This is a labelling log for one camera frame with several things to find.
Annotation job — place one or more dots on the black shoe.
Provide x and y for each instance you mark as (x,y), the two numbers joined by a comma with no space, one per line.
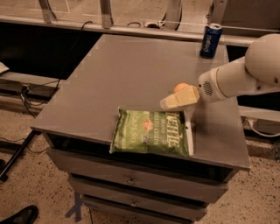
(25,216)

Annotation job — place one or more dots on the orange fruit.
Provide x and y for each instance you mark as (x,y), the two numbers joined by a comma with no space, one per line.
(179,87)

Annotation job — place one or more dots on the white power strip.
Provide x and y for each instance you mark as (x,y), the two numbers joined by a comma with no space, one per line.
(152,25)

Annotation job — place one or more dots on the black table leg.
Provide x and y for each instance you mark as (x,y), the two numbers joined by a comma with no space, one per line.
(18,152)

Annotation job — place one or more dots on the green jalapeno chip bag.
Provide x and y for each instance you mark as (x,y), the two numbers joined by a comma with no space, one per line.
(157,132)

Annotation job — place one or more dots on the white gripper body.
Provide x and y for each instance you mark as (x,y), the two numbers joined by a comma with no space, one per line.
(206,87)

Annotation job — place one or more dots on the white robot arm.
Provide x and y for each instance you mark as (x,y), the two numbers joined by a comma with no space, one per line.
(257,73)

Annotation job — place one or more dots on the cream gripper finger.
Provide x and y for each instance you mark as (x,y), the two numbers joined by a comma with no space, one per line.
(187,95)

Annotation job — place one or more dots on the blue pepsi can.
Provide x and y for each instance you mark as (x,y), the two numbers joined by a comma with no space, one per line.
(210,40)

